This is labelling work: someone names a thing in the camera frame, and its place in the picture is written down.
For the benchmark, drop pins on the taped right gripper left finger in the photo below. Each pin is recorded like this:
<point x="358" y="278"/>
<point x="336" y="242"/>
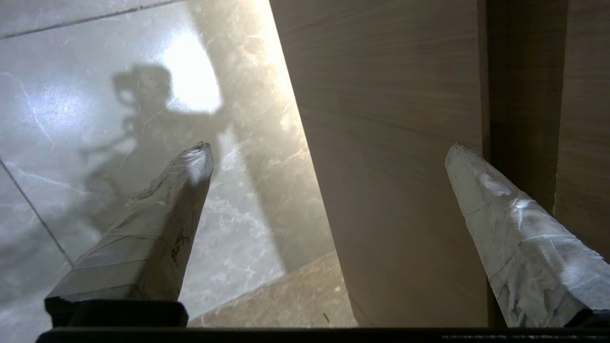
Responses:
<point x="147" y="238"/>

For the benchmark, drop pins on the beige wooden drawer front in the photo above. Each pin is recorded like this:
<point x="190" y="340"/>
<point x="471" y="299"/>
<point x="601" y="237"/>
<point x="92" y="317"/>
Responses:
<point x="391" y="143"/>

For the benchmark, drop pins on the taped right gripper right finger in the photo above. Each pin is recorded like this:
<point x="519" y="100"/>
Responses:
<point x="529" y="252"/>

